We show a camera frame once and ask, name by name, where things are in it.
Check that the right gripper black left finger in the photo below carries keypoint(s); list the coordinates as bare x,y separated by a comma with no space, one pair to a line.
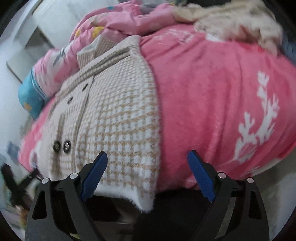
58,210

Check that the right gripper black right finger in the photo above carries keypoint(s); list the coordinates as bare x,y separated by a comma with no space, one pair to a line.
236,209

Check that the beige houndstooth knit cardigan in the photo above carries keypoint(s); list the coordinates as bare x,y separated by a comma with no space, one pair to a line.
111,106

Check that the pink floral bed blanket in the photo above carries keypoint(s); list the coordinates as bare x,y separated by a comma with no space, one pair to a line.
232,102

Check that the pink cartoon print duvet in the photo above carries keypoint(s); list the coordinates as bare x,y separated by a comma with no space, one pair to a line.
99,30

